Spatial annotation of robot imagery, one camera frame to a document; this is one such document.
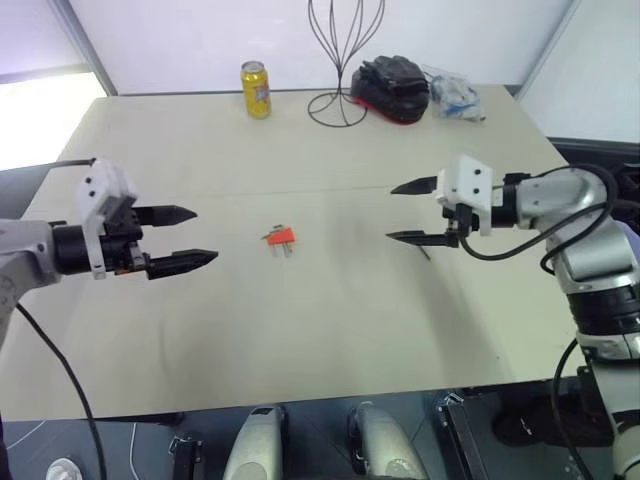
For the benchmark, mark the grey frame post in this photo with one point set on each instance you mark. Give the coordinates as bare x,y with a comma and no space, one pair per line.
547,45
85,45

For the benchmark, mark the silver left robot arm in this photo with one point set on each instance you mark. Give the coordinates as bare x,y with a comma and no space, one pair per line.
30,250

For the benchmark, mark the dark furniture edge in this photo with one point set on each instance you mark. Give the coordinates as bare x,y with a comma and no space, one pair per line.
595,152

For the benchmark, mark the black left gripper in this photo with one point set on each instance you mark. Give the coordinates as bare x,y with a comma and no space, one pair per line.
122,240

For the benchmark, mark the black and red bag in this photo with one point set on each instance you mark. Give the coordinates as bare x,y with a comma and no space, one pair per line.
392,90

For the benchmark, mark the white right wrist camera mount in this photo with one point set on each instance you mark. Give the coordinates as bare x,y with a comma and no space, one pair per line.
467,182

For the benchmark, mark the round clear bottle cap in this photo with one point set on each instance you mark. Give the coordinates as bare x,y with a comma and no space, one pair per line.
64,471

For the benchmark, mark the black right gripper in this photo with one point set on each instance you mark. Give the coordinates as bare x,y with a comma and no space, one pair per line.
462,220

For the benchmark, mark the yellow drink can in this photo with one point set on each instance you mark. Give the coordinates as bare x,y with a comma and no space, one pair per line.
257,92

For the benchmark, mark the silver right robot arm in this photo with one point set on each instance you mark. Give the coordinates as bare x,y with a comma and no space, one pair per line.
585,225

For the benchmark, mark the black shoe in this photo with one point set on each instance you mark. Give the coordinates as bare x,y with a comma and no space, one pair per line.
530,425

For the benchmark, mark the small orange connector piece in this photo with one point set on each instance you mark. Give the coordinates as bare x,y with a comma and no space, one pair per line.
281,238

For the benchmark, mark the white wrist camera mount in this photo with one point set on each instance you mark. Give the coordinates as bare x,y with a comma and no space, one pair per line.
467,182
102,182

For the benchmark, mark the black table bracket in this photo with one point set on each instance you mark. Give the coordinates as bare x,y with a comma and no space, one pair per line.
186,457
462,440

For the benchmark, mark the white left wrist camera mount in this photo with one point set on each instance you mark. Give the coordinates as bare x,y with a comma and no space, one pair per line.
102,182

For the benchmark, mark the clear plastic bag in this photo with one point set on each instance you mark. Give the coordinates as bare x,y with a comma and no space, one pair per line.
457,97

